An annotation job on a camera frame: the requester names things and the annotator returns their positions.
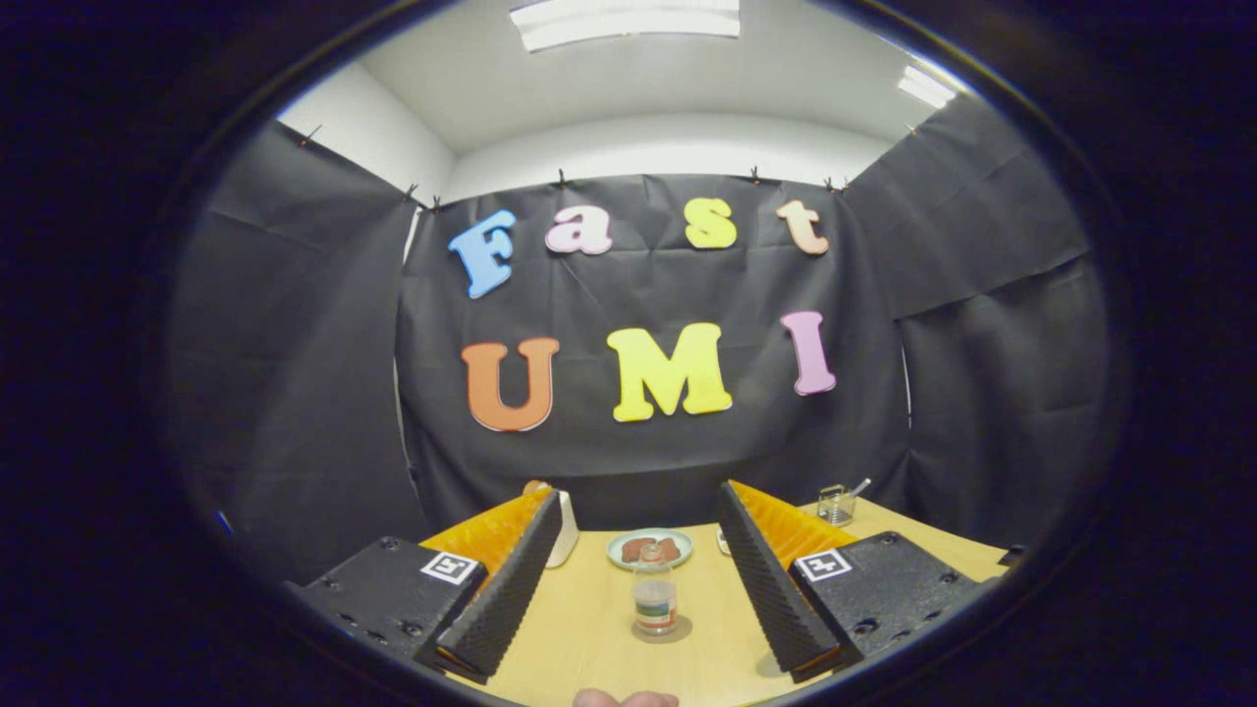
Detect black backdrop cloth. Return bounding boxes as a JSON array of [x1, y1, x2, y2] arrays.
[[167, 93, 1116, 585]]

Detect round brown coaster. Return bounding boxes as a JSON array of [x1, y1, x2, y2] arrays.
[[630, 614, 693, 644]]

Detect long ceiling light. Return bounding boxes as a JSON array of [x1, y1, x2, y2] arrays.
[[509, 0, 741, 53]]

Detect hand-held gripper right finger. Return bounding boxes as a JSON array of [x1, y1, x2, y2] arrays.
[[717, 479, 988, 685]]

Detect clear plastic juice bottle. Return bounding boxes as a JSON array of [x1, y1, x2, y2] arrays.
[[632, 543, 679, 637]]

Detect white toaster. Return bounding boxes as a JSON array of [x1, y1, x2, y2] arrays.
[[545, 491, 580, 569]]

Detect small ceiling light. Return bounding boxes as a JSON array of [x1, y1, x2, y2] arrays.
[[896, 65, 958, 109]]

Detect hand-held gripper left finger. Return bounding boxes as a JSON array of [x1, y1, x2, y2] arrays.
[[285, 483, 563, 685]]

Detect pale green plate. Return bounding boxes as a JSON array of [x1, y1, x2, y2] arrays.
[[606, 528, 694, 572]]

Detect wooden table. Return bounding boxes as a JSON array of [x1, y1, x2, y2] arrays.
[[481, 496, 1012, 707]]

